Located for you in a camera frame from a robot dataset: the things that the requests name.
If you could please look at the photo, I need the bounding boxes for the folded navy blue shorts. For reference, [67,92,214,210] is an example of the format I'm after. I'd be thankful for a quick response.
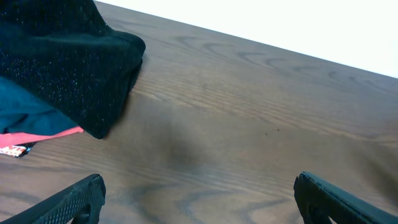
[1,77,77,136]

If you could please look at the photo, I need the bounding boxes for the black sparkly velvet skirt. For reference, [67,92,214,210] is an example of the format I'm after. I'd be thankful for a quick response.
[1,0,146,139]

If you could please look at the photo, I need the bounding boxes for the folded red garment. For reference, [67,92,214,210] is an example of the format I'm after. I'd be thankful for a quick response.
[1,127,84,157]

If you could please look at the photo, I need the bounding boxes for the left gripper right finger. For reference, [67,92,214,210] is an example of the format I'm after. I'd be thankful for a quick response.
[294,172,397,224]

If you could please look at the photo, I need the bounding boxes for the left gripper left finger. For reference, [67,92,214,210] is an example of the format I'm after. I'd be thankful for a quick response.
[1,174,106,224]

